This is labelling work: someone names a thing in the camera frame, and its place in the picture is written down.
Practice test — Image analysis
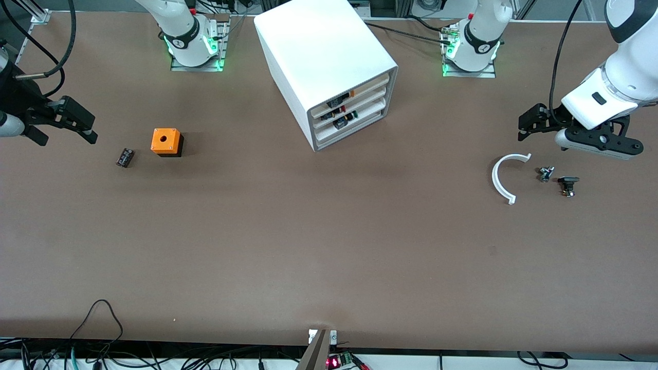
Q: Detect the white curved plastic arc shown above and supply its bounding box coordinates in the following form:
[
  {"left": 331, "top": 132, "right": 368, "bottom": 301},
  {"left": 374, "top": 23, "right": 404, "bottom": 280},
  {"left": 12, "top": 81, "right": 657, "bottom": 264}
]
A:
[{"left": 491, "top": 153, "right": 532, "bottom": 206}]

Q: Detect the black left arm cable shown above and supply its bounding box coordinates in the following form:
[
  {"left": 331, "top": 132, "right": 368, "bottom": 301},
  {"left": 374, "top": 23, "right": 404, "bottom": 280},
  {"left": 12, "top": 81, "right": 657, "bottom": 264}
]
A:
[{"left": 549, "top": 0, "right": 585, "bottom": 121}]

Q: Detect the circuit board with red light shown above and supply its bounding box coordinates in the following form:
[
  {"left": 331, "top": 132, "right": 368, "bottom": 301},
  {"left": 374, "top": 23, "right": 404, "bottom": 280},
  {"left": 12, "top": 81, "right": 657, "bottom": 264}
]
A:
[{"left": 326, "top": 352, "right": 355, "bottom": 369}]

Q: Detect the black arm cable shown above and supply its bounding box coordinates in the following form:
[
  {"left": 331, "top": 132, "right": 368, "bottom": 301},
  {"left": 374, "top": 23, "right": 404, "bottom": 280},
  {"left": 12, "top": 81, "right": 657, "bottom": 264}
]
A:
[
  {"left": 0, "top": 0, "right": 78, "bottom": 98},
  {"left": 549, "top": 0, "right": 585, "bottom": 121}
]

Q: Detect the camera stand bar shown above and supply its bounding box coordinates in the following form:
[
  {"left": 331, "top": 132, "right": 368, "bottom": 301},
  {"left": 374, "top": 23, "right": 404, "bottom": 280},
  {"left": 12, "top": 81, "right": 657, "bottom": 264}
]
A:
[{"left": 296, "top": 329, "right": 332, "bottom": 370}]

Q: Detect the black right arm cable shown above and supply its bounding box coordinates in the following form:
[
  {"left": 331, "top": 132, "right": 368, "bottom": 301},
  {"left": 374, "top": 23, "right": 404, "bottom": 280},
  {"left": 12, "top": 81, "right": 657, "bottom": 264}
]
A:
[{"left": 0, "top": 0, "right": 78, "bottom": 98}]

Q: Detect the yellow push button switch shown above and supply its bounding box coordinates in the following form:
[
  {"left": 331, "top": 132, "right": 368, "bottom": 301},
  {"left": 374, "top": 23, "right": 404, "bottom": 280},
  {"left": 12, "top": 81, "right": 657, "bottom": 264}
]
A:
[{"left": 327, "top": 90, "right": 356, "bottom": 108}]

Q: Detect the white drawer cabinet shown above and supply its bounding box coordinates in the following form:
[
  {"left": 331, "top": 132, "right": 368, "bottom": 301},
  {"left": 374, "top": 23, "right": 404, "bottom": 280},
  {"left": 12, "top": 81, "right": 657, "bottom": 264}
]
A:
[{"left": 253, "top": 0, "right": 399, "bottom": 153}]

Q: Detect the orange button enclosure box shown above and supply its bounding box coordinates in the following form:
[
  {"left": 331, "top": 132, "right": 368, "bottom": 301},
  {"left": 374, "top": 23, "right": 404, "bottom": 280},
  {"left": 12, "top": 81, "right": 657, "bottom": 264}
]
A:
[{"left": 151, "top": 128, "right": 184, "bottom": 158}]

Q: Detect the black cable on table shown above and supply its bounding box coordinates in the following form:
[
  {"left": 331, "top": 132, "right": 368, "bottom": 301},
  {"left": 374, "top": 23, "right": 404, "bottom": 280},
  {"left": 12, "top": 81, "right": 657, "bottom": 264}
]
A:
[{"left": 362, "top": 21, "right": 455, "bottom": 42}]

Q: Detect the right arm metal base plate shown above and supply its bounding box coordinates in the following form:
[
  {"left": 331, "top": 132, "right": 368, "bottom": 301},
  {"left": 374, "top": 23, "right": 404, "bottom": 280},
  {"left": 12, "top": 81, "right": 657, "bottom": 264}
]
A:
[{"left": 171, "top": 14, "right": 230, "bottom": 72}]

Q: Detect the black looped cable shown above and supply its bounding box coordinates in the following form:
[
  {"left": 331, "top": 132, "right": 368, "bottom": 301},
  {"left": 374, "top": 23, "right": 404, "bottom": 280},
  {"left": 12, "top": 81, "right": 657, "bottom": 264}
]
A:
[{"left": 69, "top": 299, "right": 124, "bottom": 355}]

